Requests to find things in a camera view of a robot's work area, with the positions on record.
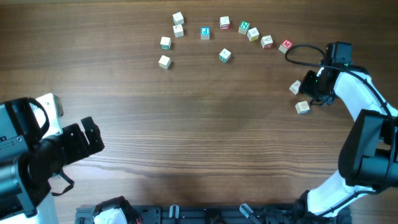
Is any wooden block with picture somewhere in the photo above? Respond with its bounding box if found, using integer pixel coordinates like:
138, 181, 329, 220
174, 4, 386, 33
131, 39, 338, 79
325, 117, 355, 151
289, 80, 301, 95

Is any red letter U block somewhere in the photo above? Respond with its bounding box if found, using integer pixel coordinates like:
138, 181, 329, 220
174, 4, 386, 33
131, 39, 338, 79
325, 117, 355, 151
295, 101, 310, 114

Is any wooden block green letter side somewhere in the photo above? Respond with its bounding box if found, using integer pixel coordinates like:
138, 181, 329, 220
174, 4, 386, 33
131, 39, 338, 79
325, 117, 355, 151
219, 49, 231, 63

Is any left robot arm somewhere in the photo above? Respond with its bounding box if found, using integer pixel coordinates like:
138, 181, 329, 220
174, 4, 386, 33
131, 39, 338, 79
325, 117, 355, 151
1, 98, 104, 223

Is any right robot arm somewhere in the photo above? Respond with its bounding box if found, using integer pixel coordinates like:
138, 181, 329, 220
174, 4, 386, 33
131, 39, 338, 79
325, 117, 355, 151
296, 42, 397, 220

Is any red letter M block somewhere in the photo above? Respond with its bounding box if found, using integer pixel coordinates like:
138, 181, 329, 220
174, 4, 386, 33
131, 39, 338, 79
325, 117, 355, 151
279, 39, 293, 54

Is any wooden block red picture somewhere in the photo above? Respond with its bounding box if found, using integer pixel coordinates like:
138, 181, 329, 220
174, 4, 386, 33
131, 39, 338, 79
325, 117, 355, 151
261, 35, 274, 49

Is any wooden block yellow edge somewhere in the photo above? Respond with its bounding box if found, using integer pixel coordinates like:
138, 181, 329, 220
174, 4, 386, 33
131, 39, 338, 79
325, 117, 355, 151
247, 27, 259, 42

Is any green letter N block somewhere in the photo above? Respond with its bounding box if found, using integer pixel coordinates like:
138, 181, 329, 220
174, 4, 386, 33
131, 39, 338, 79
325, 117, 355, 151
238, 21, 250, 35

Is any wooden block yellow side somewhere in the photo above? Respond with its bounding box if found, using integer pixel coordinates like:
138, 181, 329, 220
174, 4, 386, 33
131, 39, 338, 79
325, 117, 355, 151
159, 55, 172, 69

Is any wooden block red side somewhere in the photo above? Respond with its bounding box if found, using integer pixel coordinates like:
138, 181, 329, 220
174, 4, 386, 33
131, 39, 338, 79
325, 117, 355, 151
220, 16, 231, 30

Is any blue letter P block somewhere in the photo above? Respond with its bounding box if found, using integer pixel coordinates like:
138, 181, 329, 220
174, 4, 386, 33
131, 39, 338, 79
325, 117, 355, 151
200, 27, 210, 40

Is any wooden block with drawing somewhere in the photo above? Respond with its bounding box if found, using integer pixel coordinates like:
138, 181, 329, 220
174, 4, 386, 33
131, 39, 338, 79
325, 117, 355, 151
173, 24, 184, 37

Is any plain wooden block top-left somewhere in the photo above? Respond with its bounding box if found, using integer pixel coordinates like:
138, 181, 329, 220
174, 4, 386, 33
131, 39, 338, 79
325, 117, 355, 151
172, 12, 184, 25

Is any right black camera cable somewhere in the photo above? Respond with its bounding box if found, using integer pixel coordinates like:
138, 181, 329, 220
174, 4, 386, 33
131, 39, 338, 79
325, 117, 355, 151
284, 44, 398, 215

